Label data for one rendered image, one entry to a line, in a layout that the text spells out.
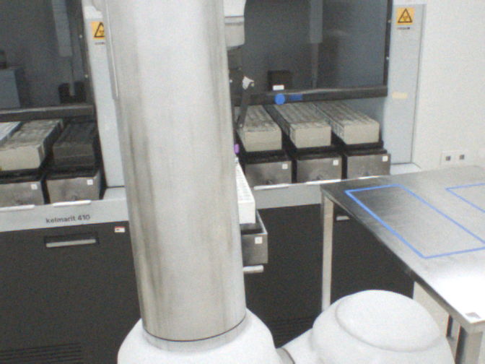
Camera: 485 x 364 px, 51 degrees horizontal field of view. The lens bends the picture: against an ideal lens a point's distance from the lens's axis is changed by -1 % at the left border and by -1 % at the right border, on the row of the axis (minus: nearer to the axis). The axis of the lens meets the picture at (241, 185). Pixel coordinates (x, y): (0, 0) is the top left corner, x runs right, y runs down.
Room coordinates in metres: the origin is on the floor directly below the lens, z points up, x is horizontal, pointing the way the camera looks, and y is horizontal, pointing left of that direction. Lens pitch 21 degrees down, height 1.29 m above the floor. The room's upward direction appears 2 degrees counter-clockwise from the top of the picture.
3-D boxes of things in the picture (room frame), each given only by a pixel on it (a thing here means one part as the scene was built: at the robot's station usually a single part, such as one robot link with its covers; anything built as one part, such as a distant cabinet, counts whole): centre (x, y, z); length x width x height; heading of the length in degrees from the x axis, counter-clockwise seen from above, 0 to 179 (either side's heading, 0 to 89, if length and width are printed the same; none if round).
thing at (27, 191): (1.64, 0.66, 0.78); 0.73 x 0.14 x 0.09; 7
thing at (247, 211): (1.14, 0.04, 0.83); 0.30 x 0.10 x 0.06; 7
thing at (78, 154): (1.43, 0.48, 0.85); 0.12 x 0.02 x 0.06; 97
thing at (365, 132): (1.54, -0.37, 0.85); 0.12 x 0.02 x 0.06; 96
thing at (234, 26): (1.04, 0.03, 1.21); 0.09 x 0.09 x 0.06
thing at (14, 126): (1.80, 0.83, 0.83); 0.30 x 0.10 x 0.06; 7
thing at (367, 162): (1.77, -0.34, 0.78); 0.73 x 0.14 x 0.09; 7
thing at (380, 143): (1.79, -0.34, 0.83); 0.60 x 0.12 x 0.02; 7
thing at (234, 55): (1.04, 0.03, 1.13); 0.08 x 0.07 x 0.09; 97
